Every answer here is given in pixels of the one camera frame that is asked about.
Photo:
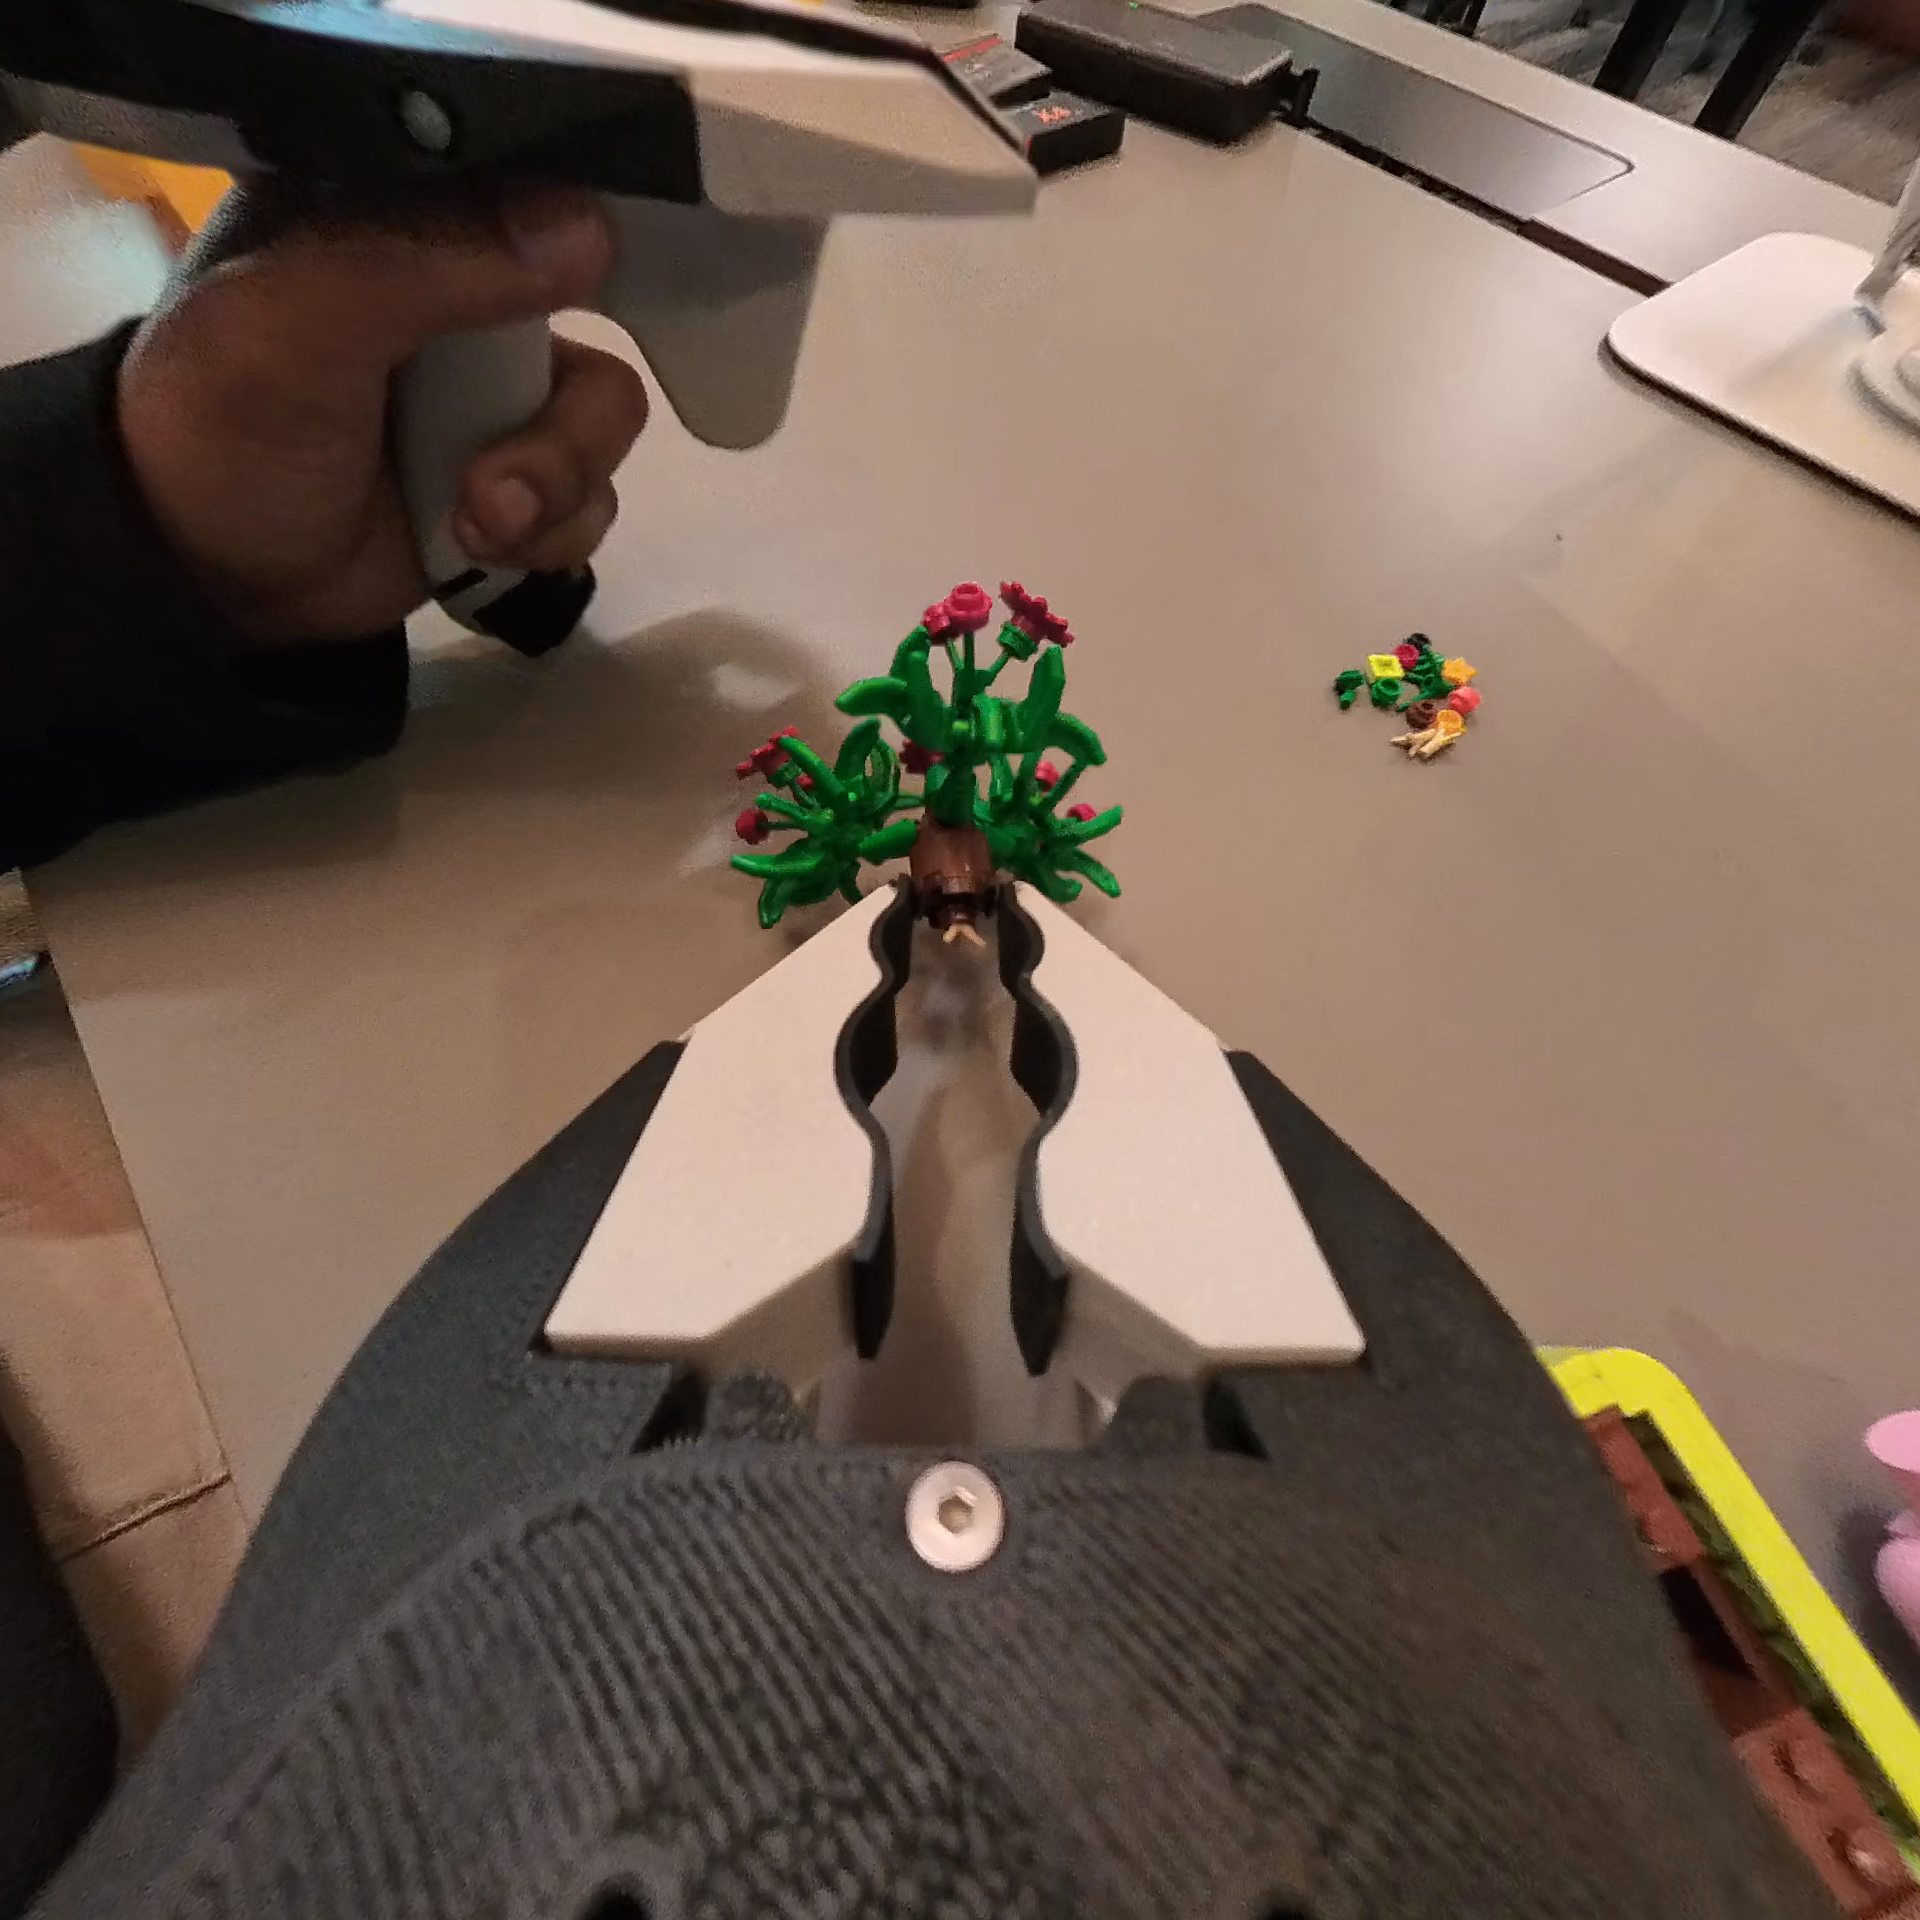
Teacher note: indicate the pink soft toy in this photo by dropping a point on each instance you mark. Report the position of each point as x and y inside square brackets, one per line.
[1902, 1516]

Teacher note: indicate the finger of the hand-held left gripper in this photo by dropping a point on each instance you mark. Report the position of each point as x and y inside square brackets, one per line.
[674, 31]
[870, 141]

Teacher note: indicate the black battery pack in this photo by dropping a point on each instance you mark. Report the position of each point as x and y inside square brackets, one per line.
[1065, 129]
[990, 66]

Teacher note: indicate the yellow plastic bin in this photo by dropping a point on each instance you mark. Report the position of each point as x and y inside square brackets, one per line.
[172, 195]

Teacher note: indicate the person's dark jacket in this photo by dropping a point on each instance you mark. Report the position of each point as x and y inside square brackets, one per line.
[44, 1651]

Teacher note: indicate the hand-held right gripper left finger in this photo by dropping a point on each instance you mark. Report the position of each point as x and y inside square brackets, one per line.
[720, 1184]

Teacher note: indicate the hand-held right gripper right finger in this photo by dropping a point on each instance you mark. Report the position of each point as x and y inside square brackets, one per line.
[1185, 1200]

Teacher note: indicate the person's left hand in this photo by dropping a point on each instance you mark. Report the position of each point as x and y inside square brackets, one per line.
[270, 420]

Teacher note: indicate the lime green soft toy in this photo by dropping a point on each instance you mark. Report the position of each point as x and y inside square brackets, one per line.
[1723, 1516]

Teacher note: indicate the green toy plant red flowers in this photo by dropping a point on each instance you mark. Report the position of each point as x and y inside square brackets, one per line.
[961, 749]

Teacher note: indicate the beige branch toy piece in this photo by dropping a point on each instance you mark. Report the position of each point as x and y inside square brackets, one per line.
[1418, 740]

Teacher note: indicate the black flat box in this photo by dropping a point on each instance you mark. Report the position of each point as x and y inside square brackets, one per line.
[1155, 60]

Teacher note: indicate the person's left forearm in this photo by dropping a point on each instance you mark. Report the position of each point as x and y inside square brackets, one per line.
[89, 645]

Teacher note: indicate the table inset panel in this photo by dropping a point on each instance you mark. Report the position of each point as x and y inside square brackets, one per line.
[1440, 112]

